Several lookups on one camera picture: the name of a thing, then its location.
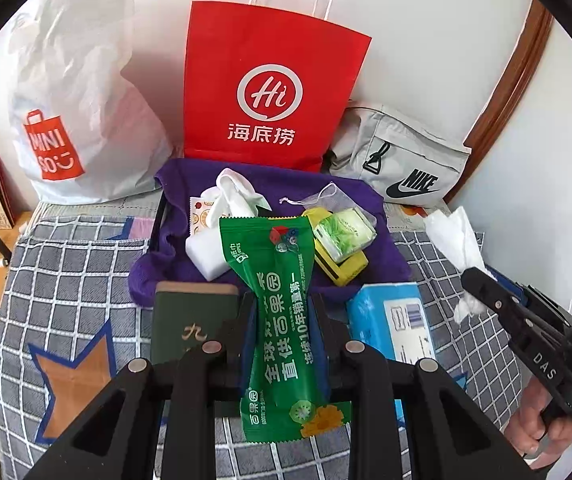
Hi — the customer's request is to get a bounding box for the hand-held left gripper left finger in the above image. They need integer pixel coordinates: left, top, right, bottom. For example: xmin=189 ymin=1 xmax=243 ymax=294
xmin=26 ymin=294 xmax=259 ymax=480

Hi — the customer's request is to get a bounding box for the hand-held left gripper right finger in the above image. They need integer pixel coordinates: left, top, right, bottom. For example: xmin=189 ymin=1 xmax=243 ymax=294
xmin=313 ymin=294 xmax=537 ymax=480

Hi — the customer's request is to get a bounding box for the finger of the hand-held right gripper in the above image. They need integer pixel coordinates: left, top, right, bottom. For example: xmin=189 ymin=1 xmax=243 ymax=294
xmin=461 ymin=266 xmax=572 ymax=413
xmin=488 ymin=270 xmax=572 ymax=356

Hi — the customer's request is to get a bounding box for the green snack packet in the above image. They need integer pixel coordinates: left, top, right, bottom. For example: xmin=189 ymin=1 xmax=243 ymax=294
xmin=218 ymin=212 xmax=354 ymax=443

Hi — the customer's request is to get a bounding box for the yellow striped pouch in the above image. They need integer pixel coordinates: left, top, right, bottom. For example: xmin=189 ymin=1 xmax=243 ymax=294
xmin=301 ymin=206 xmax=369 ymax=288

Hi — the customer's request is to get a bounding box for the white sponge block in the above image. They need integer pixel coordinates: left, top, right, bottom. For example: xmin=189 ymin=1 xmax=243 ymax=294
xmin=186 ymin=225 xmax=231 ymax=282

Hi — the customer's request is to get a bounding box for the white paper tissue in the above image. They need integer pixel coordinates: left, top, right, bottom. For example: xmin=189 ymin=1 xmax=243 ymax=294
xmin=423 ymin=206 xmax=497 ymax=323

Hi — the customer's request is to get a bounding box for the small green tissue pack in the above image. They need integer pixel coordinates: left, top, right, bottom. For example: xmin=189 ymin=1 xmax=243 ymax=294
xmin=313 ymin=207 xmax=377 ymax=263

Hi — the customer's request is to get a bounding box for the small fruit print packet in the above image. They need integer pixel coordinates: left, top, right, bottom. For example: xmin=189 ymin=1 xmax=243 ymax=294
xmin=188 ymin=196 xmax=217 ymax=236

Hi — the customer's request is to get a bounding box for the white cloth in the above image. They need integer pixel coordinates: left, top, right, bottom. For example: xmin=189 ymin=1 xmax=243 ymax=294
xmin=201 ymin=169 xmax=271 ymax=226

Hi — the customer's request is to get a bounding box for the white mesh drawstring pouch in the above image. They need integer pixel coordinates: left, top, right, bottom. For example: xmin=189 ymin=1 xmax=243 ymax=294
xmin=280 ymin=182 xmax=367 ymax=221

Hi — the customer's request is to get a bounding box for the person's right hand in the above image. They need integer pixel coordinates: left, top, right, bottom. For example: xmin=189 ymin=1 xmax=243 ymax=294
xmin=506 ymin=375 xmax=572 ymax=461

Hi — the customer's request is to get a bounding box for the dark green box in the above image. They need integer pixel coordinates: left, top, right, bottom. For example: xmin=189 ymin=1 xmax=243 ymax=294
xmin=151 ymin=281 xmax=241 ymax=366

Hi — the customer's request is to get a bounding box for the blue tissue pack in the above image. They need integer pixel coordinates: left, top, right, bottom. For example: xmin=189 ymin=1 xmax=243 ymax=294
xmin=346 ymin=282 xmax=438 ymax=361

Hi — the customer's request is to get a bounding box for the purple cloth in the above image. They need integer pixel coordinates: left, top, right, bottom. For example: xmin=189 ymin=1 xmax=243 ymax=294
xmin=128 ymin=158 xmax=411 ymax=308

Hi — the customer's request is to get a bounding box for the grey checkered star blanket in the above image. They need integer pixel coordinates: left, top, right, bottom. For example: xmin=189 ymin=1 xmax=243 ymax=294
xmin=0 ymin=200 xmax=542 ymax=480

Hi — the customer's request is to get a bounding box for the grey waist bag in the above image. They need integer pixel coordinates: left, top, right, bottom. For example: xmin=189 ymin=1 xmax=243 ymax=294
xmin=328 ymin=105 xmax=472 ymax=207

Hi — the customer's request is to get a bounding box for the red paper bag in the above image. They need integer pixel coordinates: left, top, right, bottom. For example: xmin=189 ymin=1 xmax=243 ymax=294
xmin=182 ymin=0 xmax=373 ymax=173

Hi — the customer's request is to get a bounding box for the white plastic shopping bag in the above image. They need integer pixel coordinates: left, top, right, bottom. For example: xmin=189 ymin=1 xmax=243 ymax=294
xmin=6 ymin=0 xmax=174 ymax=206

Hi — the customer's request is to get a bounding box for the black strap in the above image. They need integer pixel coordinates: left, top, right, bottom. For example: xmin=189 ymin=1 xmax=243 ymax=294
xmin=152 ymin=199 xmax=167 ymax=256

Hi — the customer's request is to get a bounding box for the brown wooden door frame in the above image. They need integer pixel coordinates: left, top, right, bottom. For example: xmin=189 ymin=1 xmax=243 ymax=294
xmin=448 ymin=0 xmax=554 ymax=206

